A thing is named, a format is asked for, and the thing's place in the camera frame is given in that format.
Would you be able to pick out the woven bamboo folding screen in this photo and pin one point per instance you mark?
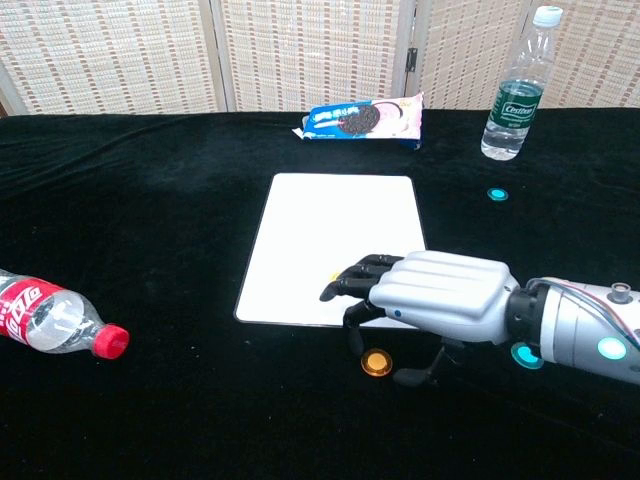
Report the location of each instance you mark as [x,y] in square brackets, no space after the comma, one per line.
[310,50]

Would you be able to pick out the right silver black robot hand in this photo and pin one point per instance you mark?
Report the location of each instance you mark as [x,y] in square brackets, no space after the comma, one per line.
[440,290]

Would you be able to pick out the blue pink cookie pack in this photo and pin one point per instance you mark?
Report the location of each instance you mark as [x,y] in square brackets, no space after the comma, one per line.
[360,120]

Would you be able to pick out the red label cola bottle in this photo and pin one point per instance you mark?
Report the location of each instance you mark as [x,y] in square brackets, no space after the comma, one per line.
[50,315]

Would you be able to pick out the green label water bottle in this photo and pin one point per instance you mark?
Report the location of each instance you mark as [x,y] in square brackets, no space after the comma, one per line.
[515,115]

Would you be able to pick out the black velvet tablecloth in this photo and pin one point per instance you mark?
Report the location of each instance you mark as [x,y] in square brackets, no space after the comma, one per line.
[150,225]

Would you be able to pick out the white rectangular board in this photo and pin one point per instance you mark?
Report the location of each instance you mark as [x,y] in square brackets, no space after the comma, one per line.
[325,225]

